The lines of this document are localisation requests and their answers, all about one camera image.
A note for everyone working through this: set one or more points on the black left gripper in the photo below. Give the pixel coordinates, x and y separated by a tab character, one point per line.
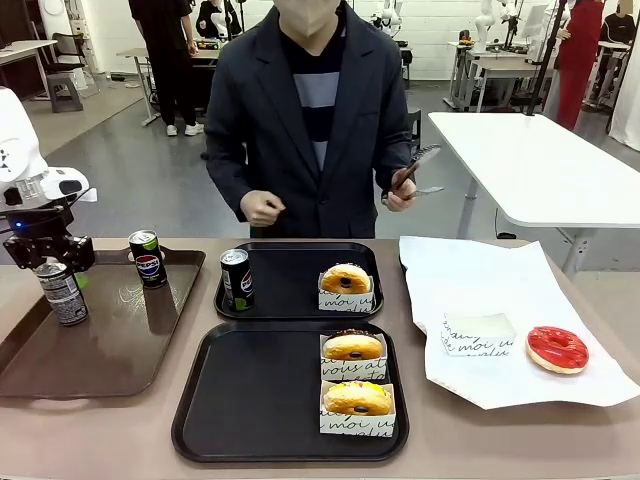
35	225

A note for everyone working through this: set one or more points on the grey drink can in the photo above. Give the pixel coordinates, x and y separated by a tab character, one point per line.
65	305

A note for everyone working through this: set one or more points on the black Pepsi can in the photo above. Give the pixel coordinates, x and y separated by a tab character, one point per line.
239	285
150	265

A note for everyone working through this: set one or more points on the dark serving tongs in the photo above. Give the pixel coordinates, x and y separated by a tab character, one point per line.
425	154

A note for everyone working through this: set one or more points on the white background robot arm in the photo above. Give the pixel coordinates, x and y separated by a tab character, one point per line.
218	20
390	15
482	25

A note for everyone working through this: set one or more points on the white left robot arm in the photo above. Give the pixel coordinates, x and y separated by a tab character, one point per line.
15	130

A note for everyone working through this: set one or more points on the person's right forearm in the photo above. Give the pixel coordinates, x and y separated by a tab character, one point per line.
225	175

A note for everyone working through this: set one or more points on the person's left forearm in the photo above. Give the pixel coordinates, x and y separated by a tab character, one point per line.
395	145

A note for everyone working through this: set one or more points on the person's right hand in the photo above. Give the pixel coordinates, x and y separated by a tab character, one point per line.
260	210

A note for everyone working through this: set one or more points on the person's left hand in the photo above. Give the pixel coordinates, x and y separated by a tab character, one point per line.
400	202

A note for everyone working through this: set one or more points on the brown plastic tray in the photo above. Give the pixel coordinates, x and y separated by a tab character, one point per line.
115	350

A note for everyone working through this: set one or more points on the grey step stool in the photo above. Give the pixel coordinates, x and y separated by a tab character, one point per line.
65	95

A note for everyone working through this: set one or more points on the white desk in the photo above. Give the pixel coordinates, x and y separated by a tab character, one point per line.
25	47

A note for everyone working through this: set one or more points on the black office chair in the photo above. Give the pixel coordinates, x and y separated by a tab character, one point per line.
70	45

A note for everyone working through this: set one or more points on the beige background table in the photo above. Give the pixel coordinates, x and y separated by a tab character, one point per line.
135	52

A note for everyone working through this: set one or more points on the person with white shoes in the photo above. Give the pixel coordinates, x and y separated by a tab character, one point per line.
170	65

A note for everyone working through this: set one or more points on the smaller black square tray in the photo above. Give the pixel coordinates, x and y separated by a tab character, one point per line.
290	280

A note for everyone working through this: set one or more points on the larger black square tray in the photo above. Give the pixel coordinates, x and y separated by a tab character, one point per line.
250	395

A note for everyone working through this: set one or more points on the person in dark blazer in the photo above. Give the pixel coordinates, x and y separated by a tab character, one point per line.
280	125

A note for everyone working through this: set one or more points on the person in black clothes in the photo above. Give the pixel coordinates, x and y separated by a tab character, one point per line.
204	20

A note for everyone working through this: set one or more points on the beige face mask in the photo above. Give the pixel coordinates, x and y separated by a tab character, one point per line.
310	25

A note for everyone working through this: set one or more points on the black stool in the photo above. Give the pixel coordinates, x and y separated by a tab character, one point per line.
416	130

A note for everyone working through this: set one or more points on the white paper sheet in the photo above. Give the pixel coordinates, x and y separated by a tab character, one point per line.
465	280

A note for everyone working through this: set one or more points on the white script print donut box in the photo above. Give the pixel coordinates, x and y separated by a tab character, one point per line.
475	345

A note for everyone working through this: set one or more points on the grey background work table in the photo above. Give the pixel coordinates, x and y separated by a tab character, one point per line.
500	65

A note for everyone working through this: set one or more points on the large white table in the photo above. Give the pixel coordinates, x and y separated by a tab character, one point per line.
540	165

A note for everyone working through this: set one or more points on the red iced donut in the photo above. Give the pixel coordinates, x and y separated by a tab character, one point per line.
545	345

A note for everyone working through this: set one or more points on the black stand pole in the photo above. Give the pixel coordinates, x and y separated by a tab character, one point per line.
550	45

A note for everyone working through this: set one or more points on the person in red apron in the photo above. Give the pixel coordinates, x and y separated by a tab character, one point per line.
580	50

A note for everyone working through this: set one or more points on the seated person in black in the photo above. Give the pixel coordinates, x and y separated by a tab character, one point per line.
620	30

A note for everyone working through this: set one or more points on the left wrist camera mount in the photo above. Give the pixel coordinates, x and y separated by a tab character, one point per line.
89	195

